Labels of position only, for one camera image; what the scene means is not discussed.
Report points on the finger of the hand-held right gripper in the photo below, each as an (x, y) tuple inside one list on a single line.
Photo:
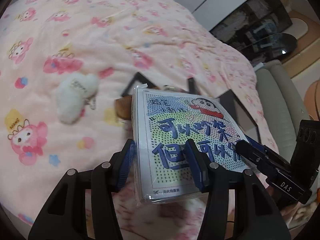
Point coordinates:
[(257, 158), (253, 140)]

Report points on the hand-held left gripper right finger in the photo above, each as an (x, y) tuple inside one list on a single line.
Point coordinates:
[(193, 165)]

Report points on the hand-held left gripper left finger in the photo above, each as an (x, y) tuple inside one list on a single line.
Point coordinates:
[(126, 165)]

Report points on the grey storage box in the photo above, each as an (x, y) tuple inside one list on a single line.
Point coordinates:
[(246, 120)]

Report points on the cartoon print plastic packet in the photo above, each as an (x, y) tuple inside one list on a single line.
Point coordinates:
[(175, 120)]

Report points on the orange ball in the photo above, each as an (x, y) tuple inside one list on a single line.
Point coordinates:
[(313, 100)]

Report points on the small brown object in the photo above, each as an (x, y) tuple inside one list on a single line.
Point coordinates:
[(123, 107)]

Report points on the black glass table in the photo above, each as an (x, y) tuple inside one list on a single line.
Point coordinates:
[(275, 45)]

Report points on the dark glass cabinet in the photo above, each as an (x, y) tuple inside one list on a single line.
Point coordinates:
[(250, 17)]

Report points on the pink printed blanket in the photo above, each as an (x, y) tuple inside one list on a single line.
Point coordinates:
[(75, 30)]

